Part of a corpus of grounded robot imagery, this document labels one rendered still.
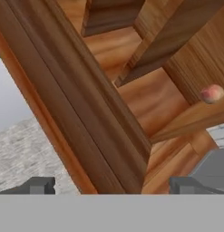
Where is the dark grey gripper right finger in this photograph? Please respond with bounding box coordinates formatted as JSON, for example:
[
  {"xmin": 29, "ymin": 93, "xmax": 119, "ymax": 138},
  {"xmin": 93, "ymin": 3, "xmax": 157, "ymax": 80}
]
[{"xmin": 169, "ymin": 176, "xmax": 224, "ymax": 195}]

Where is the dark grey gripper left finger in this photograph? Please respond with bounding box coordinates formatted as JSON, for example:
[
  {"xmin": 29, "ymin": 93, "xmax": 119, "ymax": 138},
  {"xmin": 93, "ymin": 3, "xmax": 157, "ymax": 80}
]
[{"xmin": 0, "ymin": 177, "xmax": 56, "ymax": 195}]

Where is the orange-brown wooden cabinet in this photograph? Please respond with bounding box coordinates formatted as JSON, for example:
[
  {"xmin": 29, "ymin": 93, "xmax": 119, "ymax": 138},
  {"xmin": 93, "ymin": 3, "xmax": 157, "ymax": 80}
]
[{"xmin": 55, "ymin": 0, "xmax": 224, "ymax": 195}]

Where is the brown wooden cabinet door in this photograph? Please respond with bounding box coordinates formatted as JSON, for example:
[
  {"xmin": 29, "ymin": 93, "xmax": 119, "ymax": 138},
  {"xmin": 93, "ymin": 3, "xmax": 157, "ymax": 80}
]
[
  {"xmin": 80, "ymin": 0, "xmax": 146, "ymax": 38},
  {"xmin": 0, "ymin": 0, "xmax": 152, "ymax": 195},
  {"xmin": 113, "ymin": 0, "xmax": 224, "ymax": 89}
]

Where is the grey appliance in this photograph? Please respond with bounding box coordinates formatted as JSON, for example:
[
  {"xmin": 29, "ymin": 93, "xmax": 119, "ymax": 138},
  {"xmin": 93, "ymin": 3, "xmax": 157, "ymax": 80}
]
[{"xmin": 189, "ymin": 146, "xmax": 224, "ymax": 192}]

